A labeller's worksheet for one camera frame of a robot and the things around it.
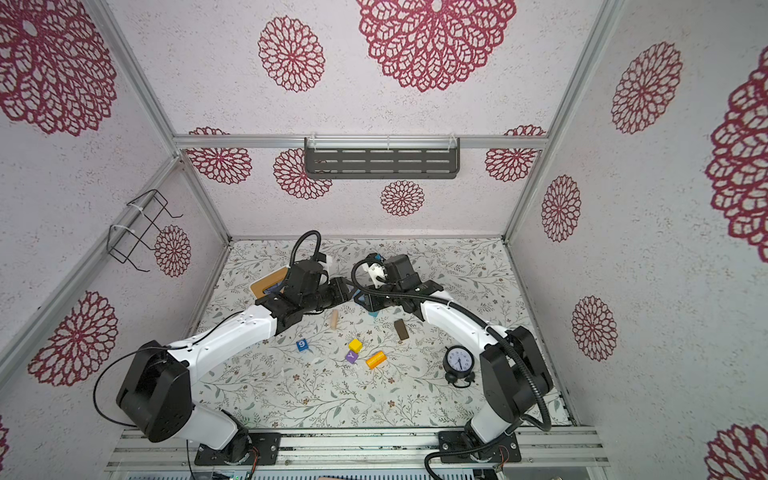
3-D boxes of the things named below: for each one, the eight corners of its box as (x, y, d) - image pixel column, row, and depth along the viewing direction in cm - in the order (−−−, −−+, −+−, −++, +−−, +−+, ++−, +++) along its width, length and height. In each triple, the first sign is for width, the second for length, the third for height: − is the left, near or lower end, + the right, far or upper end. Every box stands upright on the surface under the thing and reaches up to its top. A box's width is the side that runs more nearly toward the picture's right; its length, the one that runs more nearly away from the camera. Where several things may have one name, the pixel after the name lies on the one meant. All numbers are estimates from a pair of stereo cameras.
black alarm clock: (446, 388, 86) (448, 383, 82) (441, 351, 93) (443, 345, 90) (476, 388, 86) (479, 383, 82) (468, 351, 93) (471, 345, 90)
